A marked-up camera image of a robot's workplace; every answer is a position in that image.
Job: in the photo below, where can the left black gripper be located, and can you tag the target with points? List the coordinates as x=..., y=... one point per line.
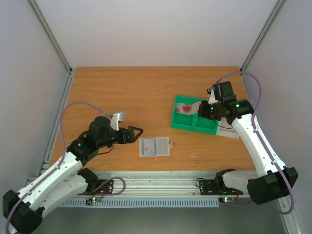
x=130, y=131

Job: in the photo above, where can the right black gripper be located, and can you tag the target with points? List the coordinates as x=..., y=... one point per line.
x=202, y=112

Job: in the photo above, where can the translucent grey card holder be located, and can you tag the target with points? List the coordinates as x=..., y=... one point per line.
x=163, y=146

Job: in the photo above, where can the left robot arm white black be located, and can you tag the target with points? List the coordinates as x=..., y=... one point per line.
x=25, y=209

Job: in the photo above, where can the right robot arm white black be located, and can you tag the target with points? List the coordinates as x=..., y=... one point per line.
x=273, y=179

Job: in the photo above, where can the card with red circles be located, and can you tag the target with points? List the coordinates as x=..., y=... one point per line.
x=183, y=108

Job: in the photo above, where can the green middle bin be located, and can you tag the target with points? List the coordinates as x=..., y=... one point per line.
x=203, y=125

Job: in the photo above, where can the green bin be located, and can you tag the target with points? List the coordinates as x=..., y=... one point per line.
x=203, y=125
x=182, y=121

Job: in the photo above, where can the white right bin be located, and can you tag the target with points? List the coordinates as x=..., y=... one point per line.
x=226, y=130

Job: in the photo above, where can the green left bin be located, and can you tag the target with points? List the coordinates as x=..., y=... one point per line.
x=182, y=121

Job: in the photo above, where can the left small circuit board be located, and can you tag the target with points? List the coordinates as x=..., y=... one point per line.
x=92, y=201

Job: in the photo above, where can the small circuit board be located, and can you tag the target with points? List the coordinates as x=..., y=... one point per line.
x=226, y=200
x=92, y=201

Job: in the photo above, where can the right small circuit board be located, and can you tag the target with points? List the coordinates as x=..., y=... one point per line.
x=226, y=200

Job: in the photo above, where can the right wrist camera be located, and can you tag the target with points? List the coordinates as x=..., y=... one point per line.
x=212, y=99

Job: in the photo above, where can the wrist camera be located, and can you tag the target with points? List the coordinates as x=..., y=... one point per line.
x=212, y=99
x=117, y=118

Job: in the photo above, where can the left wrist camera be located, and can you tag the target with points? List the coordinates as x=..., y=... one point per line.
x=117, y=118

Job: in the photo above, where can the aluminium front rail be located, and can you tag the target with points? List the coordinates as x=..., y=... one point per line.
x=158, y=184

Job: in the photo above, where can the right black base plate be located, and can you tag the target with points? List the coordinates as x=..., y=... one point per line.
x=209, y=187

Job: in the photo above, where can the grey slotted cable duct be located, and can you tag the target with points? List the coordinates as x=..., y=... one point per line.
x=111, y=202

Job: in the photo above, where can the right aluminium frame post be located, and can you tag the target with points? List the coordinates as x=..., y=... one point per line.
x=263, y=32

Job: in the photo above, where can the aluminium frame post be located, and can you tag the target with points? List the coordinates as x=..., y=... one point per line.
x=37, y=11
x=263, y=32

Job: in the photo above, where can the left aluminium frame post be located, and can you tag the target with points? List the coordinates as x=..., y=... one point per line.
x=37, y=11

